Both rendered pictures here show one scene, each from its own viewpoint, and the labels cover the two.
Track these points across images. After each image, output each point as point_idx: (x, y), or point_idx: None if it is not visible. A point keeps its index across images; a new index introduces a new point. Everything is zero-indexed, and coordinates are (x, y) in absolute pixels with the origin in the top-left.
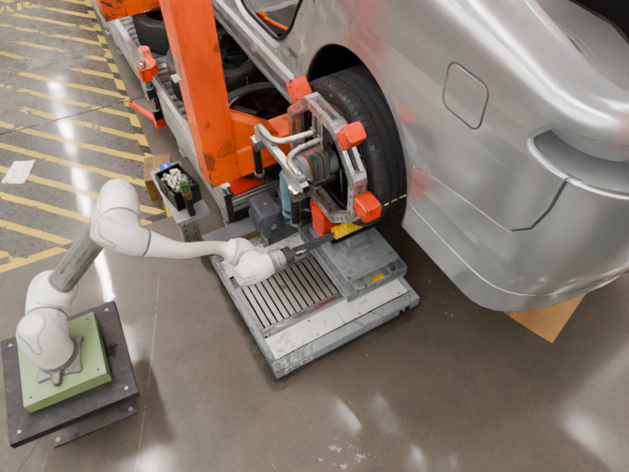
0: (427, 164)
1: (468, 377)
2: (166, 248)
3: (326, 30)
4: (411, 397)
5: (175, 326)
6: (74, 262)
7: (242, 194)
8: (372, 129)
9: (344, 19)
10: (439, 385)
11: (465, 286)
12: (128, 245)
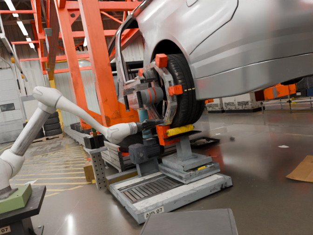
0: (193, 44)
1: (278, 206)
2: (68, 102)
3: (150, 47)
4: (237, 220)
5: (80, 214)
6: (24, 131)
7: (128, 155)
8: (170, 58)
9: (154, 31)
10: (257, 212)
11: (230, 86)
12: (49, 94)
